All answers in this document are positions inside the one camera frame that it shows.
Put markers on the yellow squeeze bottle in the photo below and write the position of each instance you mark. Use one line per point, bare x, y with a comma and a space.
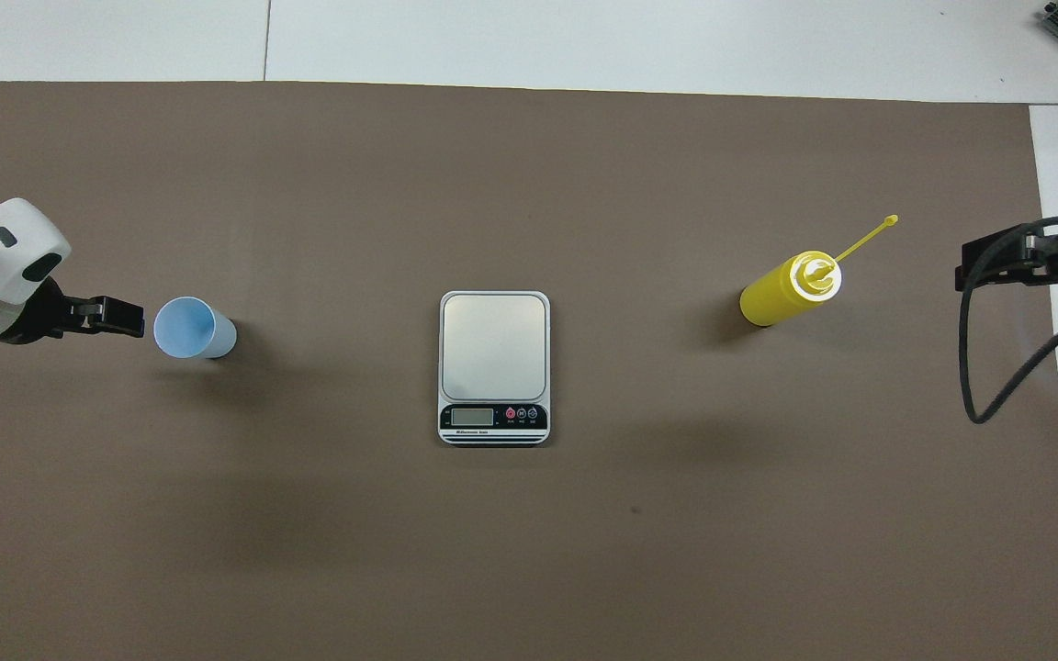
777, 298

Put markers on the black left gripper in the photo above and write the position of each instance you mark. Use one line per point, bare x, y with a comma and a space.
33, 317

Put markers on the silver digital kitchen scale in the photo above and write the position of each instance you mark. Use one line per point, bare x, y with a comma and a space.
494, 349

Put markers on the brown table mat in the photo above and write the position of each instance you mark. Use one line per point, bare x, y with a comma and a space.
529, 551

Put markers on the light blue plastic cup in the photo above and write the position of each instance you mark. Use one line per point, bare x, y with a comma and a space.
185, 329

